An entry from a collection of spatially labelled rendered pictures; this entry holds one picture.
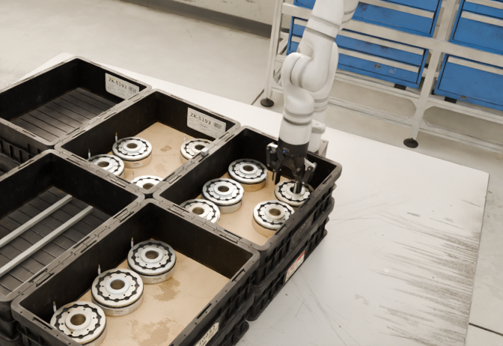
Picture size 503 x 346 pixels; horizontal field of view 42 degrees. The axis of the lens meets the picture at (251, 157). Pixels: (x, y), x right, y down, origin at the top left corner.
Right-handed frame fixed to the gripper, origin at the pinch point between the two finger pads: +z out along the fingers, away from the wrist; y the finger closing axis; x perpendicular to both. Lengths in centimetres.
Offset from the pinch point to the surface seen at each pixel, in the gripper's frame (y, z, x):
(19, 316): -9, -5, -72
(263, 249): 13.2, -5.4, -29.0
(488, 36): -9, 18, 187
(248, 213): -2.9, 4.4, -11.6
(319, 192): 11.2, -5.6, -4.1
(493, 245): 35, 87, 133
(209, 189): -13.2, 1.1, -14.1
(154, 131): -44.2, 4.0, -1.3
